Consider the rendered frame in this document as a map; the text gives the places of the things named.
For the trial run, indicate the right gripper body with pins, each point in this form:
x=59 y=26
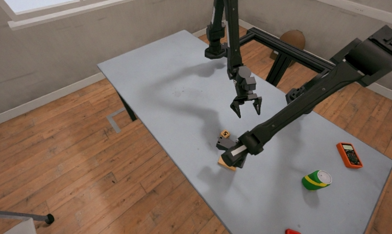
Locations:
x=242 y=98

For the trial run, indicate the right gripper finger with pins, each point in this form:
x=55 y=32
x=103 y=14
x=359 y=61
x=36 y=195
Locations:
x=235 y=107
x=257 y=105

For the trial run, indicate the orange digital multimeter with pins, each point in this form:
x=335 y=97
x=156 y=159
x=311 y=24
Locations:
x=349 y=155

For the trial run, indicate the red mint tin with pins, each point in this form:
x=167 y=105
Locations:
x=290 y=231

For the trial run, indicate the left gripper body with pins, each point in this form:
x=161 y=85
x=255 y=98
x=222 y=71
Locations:
x=241 y=162

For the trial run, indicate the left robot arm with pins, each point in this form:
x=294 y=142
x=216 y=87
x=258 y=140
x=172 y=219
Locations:
x=366 y=56

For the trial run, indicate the green and yellow drink can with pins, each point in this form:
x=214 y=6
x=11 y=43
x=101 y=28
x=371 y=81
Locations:
x=316 y=180

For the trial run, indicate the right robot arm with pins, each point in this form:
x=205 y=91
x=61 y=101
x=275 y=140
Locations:
x=243 y=83

